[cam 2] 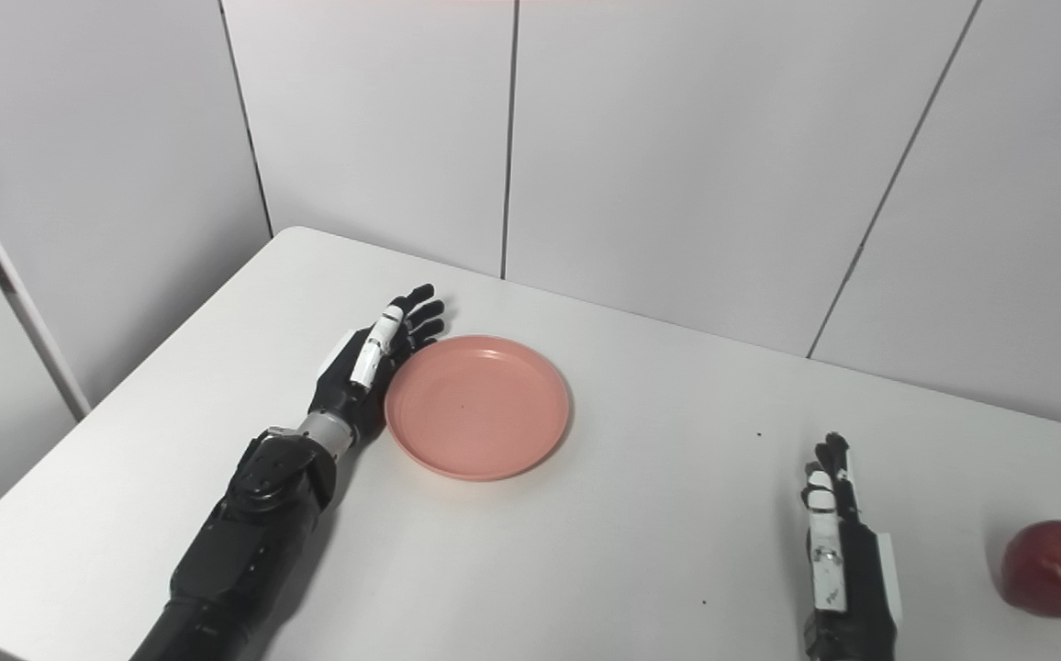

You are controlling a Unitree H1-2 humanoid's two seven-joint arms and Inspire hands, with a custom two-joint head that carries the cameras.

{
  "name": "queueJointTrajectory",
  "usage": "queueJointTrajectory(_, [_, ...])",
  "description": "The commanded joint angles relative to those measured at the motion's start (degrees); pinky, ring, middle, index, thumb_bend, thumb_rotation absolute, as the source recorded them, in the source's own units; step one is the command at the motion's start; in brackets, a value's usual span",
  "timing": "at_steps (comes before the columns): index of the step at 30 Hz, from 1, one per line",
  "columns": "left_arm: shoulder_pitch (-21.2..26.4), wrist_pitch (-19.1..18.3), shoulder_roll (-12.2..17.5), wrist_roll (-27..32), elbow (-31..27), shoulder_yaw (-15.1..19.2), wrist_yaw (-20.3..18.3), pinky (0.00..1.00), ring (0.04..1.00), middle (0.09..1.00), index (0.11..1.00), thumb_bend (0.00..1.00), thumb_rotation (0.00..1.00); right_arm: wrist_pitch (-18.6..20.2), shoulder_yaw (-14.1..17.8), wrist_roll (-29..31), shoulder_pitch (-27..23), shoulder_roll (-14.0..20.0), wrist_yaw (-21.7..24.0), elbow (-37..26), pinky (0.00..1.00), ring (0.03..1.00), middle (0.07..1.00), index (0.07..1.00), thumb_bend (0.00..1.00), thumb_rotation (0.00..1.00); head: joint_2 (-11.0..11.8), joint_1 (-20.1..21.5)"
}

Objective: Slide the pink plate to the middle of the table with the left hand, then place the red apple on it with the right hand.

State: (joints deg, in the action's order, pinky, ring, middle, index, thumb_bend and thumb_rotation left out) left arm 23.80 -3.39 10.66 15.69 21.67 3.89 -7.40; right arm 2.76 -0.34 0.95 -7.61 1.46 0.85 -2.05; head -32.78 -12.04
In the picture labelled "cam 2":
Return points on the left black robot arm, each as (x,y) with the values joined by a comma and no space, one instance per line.
(246,542)

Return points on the pink round plate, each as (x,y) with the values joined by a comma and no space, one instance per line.
(477,408)

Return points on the white partition frame bar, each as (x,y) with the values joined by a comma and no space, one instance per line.
(12,285)

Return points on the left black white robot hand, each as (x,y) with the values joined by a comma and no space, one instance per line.
(342,390)

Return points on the red apple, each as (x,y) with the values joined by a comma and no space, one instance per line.
(1058,569)

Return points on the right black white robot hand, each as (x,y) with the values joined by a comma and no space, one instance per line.
(865,597)

